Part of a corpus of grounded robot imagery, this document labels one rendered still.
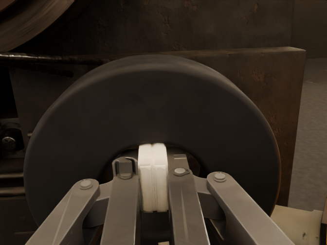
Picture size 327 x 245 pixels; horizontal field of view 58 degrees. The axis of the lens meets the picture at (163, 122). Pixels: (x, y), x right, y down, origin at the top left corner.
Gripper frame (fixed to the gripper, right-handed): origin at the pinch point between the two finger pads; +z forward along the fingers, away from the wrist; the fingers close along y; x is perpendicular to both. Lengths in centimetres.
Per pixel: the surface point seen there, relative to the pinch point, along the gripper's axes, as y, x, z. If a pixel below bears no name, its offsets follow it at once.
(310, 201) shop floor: 80, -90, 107
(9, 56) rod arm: -13.5, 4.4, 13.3
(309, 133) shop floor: 126, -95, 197
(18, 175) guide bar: -21.2, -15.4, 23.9
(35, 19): -12.4, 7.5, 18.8
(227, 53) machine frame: 11.6, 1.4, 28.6
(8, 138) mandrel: -23.8, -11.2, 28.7
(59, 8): -9.6, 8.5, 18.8
